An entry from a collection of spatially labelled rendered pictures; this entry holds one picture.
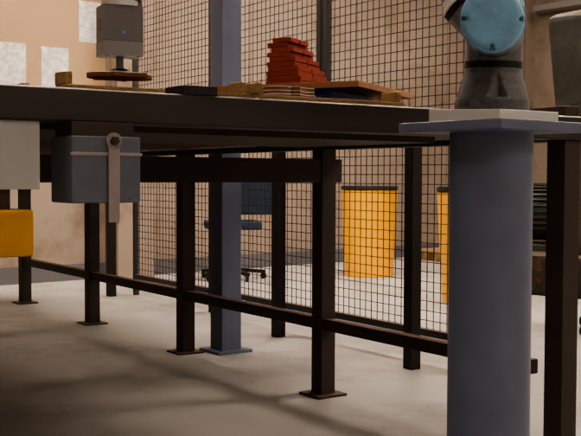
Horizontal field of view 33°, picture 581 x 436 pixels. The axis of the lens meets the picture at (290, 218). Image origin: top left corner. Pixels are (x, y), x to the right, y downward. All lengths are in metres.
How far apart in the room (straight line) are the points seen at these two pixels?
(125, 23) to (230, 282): 2.32
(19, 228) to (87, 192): 0.14
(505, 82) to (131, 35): 0.76
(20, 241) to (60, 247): 5.60
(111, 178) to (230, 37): 2.53
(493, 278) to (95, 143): 0.82
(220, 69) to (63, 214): 3.31
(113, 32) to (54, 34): 5.27
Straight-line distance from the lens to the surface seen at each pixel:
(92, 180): 1.80
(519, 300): 2.04
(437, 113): 2.07
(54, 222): 7.32
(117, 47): 2.08
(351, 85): 2.92
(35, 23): 7.30
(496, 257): 2.01
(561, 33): 6.40
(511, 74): 2.04
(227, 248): 4.25
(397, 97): 2.38
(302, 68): 3.27
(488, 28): 1.90
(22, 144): 1.78
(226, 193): 4.23
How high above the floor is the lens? 0.76
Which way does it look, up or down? 2 degrees down
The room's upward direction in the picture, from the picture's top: straight up
